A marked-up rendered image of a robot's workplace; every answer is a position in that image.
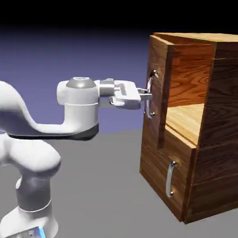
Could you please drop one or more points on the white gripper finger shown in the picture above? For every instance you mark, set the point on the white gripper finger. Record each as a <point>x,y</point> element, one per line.
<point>146,96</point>
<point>143,90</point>

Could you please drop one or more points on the wooden cabinet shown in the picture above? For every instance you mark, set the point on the wooden cabinet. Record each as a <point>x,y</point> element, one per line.
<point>207,124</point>

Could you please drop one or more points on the wooden cabinet door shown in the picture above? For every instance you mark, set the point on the wooden cabinet door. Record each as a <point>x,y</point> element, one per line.
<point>161,174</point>
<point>155,89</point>

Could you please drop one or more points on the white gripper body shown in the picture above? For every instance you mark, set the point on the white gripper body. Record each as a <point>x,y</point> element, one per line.
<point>126,96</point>

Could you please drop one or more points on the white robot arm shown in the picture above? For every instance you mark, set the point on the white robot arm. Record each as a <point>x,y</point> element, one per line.
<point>79,104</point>

